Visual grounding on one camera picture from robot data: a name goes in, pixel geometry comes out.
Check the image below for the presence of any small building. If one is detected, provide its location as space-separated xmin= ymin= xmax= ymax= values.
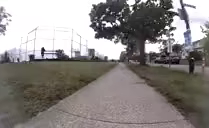
xmin=87 ymin=48 xmax=96 ymax=60

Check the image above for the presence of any grey concrete pavement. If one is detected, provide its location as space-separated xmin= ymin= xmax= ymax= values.
xmin=13 ymin=62 xmax=196 ymax=128

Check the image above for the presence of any bush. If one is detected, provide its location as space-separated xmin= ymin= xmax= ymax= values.
xmin=0 ymin=51 xmax=12 ymax=64
xmin=55 ymin=49 xmax=70 ymax=61

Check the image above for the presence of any large broad tree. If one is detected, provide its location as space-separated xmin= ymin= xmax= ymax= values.
xmin=88 ymin=0 xmax=180 ymax=67

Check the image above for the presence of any person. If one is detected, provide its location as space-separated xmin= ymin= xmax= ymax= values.
xmin=40 ymin=46 xmax=46 ymax=59

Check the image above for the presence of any grey asphalt road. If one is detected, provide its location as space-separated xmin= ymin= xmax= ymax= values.
xmin=148 ymin=63 xmax=209 ymax=83

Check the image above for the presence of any tall wire backstop fence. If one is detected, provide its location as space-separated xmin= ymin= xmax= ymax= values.
xmin=18 ymin=25 xmax=90 ymax=62

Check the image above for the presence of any white sign on post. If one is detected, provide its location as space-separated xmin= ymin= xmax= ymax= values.
xmin=165 ymin=31 xmax=174 ymax=69

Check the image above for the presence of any thin marker post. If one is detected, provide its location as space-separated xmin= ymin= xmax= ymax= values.
xmin=201 ymin=54 xmax=206 ymax=74

